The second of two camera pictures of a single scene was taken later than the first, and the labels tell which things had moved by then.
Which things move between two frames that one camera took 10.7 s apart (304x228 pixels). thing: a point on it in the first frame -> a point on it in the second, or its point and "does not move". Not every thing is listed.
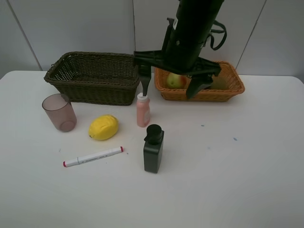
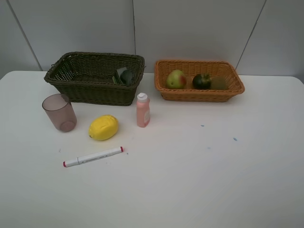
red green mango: (175, 81) does not move
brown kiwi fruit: (220, 82) does not move
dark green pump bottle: (153, 147) -> (123, 76)
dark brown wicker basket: (95, 78) does not move
